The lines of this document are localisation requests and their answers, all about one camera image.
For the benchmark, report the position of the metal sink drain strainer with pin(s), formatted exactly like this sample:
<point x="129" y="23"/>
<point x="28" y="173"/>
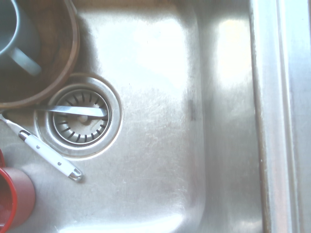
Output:
<point x="80" y="136"/>

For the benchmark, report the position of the red plastic cup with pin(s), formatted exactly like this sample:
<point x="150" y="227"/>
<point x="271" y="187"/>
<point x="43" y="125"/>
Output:
<point x="17" y="191"/>

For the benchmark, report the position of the brown wooden bowl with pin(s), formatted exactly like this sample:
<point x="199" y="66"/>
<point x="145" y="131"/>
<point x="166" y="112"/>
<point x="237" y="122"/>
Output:
<point x="58" y="48"/>

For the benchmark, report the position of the grey-blue ceramic mug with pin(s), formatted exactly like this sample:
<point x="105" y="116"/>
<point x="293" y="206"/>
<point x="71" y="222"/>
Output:
<point x="23" y="36"/>

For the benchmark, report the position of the stainless steel double sink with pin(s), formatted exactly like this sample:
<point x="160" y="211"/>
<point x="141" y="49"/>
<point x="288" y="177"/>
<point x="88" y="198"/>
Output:
<point x="158" y="150"/>

